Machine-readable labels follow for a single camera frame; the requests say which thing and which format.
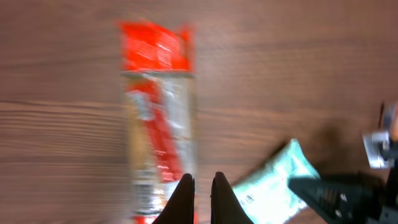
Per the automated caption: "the teal Kleenex tissue pack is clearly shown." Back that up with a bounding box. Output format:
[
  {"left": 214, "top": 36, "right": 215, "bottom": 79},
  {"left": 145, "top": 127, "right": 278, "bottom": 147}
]
[{"left": 233, "top": 139, "right": 320, "bottom": 224}]

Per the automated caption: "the orange spaghetti package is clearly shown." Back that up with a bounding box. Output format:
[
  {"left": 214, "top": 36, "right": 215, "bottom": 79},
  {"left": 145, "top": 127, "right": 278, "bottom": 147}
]
[{"left": 119, "top": 21, "right": 197, "bottom": 223}]

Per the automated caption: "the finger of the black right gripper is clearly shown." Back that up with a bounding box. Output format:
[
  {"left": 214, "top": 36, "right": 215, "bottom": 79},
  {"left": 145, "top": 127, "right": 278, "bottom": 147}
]
[{"left": 288, "top": 174, "right": 384, "bottom": 224}]

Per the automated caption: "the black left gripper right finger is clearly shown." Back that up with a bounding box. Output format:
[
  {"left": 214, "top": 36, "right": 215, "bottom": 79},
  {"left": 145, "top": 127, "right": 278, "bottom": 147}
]
[{"left": 211, "top": 172, "right": 253, "bottom": 224}]

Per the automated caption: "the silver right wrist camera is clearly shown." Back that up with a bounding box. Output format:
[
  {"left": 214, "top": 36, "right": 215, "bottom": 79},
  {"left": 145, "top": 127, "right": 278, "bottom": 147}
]
[{"left": 363, "top": 102, "right": 397, "bottom": 169}]

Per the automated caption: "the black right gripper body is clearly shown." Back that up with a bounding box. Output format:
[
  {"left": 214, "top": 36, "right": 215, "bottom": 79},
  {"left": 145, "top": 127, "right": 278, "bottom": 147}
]
[{"left": 377, "top": 167, "right": 398, "bottom": 224}]

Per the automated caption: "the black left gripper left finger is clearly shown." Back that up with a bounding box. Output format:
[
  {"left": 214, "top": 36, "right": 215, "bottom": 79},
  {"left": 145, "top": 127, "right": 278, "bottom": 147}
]
[{"left": 152, "top": 174, "right": 195, "bottom": 224}]

